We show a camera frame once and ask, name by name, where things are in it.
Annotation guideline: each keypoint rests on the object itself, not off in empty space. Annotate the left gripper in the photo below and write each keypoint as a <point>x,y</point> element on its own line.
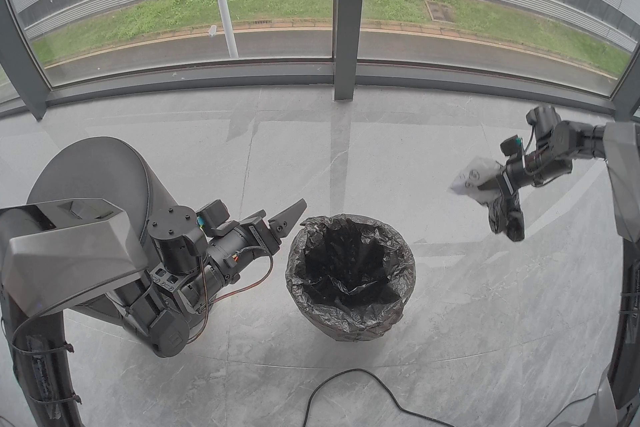
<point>240,245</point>

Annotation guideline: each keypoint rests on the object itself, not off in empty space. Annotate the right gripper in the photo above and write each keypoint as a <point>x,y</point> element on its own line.
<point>522,172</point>

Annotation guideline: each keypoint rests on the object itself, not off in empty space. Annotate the black plastic bag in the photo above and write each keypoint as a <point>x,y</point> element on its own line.
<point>350,265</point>

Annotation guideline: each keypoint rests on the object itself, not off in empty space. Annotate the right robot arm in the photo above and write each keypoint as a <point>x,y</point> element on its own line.
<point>620,175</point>

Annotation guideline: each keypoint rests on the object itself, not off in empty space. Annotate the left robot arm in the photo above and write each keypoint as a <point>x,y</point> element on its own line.
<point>65,250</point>

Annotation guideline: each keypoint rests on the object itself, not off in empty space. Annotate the dark grey round chair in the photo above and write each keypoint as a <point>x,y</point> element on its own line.
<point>95,170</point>

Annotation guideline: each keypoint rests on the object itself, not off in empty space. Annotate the window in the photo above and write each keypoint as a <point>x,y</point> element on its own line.
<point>345,14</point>

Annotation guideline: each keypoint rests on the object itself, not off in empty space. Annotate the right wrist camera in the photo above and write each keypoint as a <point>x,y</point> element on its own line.
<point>511,146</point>

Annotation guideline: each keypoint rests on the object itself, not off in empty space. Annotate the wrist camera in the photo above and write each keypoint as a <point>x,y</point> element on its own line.
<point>511,146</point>
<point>215,215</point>

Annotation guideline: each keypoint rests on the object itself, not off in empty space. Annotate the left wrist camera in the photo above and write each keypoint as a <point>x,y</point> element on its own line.
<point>215,215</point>

